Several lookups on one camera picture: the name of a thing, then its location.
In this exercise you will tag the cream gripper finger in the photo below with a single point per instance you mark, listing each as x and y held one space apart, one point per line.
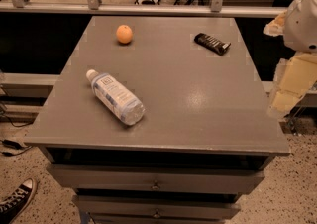
292 80
276 26

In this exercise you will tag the black rxbar chocolate wrapper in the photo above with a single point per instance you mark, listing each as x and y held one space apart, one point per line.
211 43

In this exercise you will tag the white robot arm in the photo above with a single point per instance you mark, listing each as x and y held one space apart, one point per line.
300 30

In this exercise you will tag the grey drawer cabinet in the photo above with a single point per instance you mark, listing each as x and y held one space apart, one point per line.
203 142

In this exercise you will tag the orange fruit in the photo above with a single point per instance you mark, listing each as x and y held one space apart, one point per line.
124 34

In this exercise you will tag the clear plastic water bottle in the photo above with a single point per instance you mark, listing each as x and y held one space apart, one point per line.
124 104

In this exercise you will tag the black white sneaker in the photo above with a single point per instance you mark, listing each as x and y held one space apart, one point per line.
13 205

